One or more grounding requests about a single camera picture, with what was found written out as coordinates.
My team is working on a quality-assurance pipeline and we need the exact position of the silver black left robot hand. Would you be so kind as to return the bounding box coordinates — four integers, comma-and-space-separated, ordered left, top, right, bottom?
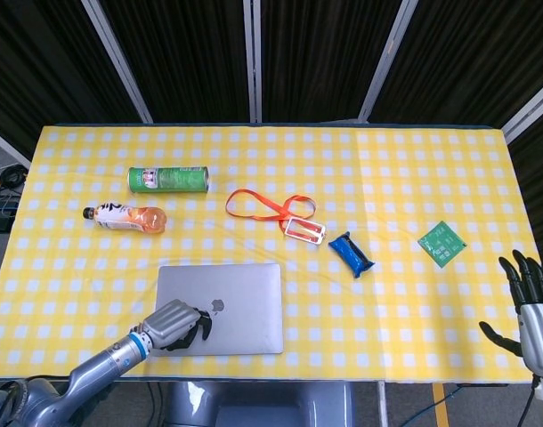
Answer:
140, 298, 215, 353

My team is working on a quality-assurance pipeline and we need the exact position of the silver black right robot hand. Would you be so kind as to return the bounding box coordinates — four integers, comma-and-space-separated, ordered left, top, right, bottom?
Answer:
478, 248, 543, 379

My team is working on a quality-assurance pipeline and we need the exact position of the grey laptop computer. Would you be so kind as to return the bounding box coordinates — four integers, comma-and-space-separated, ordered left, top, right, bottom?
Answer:
149, 262, 285, 358

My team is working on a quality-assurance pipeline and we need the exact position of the orange drink plastic bottle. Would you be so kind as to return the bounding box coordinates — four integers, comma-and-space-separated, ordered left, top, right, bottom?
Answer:
82, 203, 167, 236

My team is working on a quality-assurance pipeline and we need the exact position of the grey robot torso base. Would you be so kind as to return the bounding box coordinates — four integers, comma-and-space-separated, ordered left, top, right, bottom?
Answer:
166, 381, 357, 427

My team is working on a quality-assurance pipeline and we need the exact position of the green sachet packet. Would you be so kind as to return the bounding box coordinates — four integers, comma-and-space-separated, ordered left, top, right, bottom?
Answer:
417, 220, 468, 270

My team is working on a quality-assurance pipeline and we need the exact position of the green cylindrical chips can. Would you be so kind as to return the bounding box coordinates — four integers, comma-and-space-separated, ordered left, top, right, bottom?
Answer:
127, 165, 210, 195

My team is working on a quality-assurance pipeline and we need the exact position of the clear badge holder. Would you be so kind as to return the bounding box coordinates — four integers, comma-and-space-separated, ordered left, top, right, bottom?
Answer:
282, 216, 328, 246

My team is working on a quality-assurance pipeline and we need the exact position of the yellow white checkered tablecloth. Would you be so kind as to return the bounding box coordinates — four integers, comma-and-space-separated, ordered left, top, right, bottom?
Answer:
0, 125, 542, 383

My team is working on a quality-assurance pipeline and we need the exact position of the grey metal table leg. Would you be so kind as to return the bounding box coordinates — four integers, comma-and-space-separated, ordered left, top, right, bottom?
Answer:
377, 381, 391, 427

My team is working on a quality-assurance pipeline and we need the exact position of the blue snack wrapper pack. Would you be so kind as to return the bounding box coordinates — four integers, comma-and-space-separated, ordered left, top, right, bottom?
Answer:
328, 231, 376, 280

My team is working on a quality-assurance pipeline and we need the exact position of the orange lanyard strap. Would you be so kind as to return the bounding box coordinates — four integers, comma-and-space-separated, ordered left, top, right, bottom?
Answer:
224, 189, 317, 232

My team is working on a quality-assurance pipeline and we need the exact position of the black floor cable bundle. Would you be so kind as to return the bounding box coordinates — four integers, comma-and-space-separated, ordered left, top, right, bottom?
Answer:
0, 163, 28, 195

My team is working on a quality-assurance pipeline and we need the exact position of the white partition frame post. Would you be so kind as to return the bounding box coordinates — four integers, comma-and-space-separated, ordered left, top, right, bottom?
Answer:
357, 0, 419, 122
0, 124, 31, 169
80, 0, 154, 125
243, 0, 263, 124
502, 75, 543, 144

